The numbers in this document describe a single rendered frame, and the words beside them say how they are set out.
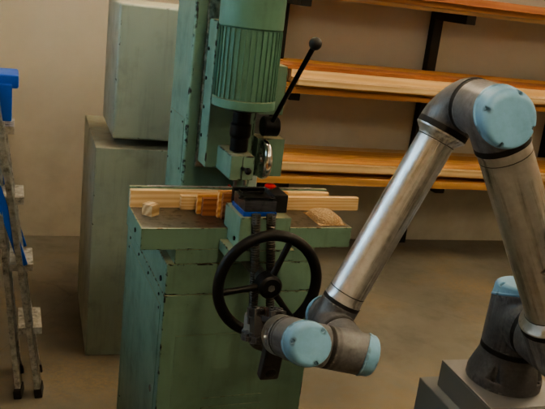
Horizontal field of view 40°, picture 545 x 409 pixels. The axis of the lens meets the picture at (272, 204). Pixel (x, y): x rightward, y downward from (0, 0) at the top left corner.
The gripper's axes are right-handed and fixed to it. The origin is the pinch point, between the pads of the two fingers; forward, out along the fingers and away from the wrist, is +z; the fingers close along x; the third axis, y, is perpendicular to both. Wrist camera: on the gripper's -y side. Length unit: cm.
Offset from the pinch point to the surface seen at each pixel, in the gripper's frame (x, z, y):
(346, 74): -123, 187, 112
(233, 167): -3.0, 22.2, 42.5
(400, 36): -177, 221, 147
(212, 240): 4.1, 17.2, 22.4
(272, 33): -8, 7, 77
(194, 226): 9.3, 17.0, 26.0
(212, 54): 2, 28, 75
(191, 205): 6.4, 30.2, 32.1
